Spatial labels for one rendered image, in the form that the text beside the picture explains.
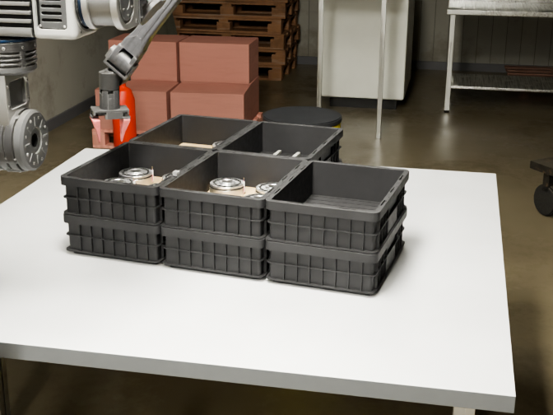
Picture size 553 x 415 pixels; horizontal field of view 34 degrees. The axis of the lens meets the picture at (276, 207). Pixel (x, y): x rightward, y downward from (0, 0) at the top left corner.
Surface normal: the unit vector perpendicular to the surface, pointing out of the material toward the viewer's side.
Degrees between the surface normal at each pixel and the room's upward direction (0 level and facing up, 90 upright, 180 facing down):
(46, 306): 0
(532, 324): 0
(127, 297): 0
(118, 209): 90
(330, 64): 90
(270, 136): 90
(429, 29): 90
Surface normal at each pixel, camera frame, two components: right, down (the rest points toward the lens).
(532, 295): 0.00, -0.95
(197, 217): -0.32, 0.31
